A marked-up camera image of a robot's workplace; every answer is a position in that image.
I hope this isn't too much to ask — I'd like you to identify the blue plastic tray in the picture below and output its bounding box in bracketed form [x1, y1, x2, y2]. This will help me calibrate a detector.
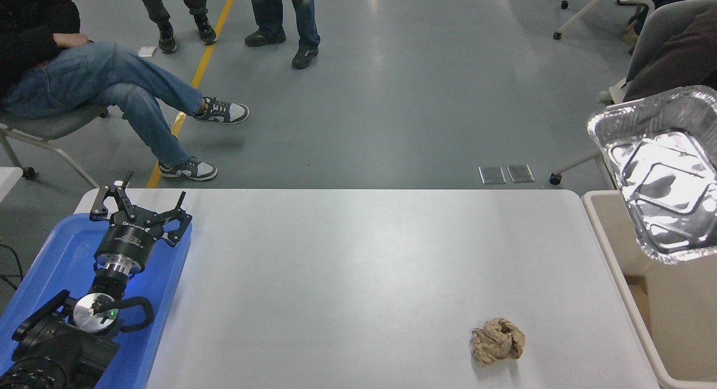
[0, 212, 193, 389]

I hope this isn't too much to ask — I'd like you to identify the seated person with lanyard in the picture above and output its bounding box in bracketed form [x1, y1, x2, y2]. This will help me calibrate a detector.
[622, 8, 717, 104]

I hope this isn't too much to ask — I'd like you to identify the white chair with castors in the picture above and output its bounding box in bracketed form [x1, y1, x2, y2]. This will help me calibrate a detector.
[553, 0, 667, 40]

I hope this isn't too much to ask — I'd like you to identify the rectangular foil tray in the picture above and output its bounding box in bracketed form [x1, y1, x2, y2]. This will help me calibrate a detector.
[586, 86, 717, 265]

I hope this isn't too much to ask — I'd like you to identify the black floor cable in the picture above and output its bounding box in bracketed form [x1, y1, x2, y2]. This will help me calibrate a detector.
[0, 243, 24, 291]

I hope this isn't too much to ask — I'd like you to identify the large pale bin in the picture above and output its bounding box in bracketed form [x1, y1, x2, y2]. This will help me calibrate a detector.
[582, 190, 717, 389]

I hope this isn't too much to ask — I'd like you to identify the standing person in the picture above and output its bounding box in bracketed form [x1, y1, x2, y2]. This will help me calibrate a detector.
[133, 0, 217, 54]
[244, 0, 321, 70]

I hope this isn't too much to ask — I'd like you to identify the white frame chair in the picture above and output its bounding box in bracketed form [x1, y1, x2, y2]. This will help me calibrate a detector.
[550, 0, 717, 189]

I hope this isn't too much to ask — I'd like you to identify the white side table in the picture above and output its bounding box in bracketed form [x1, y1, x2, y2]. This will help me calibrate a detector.
[0, 166, 24, 202]

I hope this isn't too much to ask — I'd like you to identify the crumpled tan paper ball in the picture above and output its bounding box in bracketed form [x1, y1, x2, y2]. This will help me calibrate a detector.
[471, 317, 526, 368]

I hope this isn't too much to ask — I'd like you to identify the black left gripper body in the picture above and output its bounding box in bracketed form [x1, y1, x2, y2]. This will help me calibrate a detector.
[94, 209, 168, 265]

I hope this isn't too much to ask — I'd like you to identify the grey chair with castors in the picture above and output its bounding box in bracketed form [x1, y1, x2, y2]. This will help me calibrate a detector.
[0, 102, 110, 188]

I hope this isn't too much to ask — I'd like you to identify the seated person with crossed legs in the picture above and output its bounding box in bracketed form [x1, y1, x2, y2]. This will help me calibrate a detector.
[0, 0, 250, 182]

